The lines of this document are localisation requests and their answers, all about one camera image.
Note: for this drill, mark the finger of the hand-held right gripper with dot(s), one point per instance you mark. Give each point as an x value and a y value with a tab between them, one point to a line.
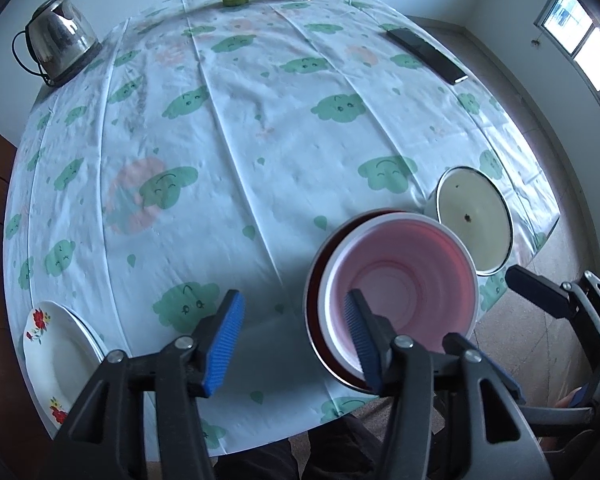
535	290

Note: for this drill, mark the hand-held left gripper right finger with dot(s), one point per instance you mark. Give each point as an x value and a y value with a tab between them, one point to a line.
360	340

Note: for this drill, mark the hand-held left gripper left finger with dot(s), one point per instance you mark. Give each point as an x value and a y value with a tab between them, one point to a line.
225	345

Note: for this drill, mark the dark red plate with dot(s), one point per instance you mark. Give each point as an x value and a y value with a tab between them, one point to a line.
316	280

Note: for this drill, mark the pink plastic cup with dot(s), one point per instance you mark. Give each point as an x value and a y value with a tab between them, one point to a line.
420	270

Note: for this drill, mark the red flower white plate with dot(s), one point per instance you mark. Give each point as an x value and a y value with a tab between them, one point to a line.
55	360

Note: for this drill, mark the person's dark pants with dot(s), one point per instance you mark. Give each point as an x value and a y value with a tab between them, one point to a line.
330	450

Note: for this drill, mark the green cloud printed tablecloth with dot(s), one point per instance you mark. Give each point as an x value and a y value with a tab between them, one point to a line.
230	135

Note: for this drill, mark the black mobile phone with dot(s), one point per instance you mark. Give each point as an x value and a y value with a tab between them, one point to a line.
430	55

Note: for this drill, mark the window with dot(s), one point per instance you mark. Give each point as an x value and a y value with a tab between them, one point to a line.
580	35

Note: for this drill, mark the steel electric kettle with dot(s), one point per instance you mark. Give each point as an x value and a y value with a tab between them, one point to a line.
60	35

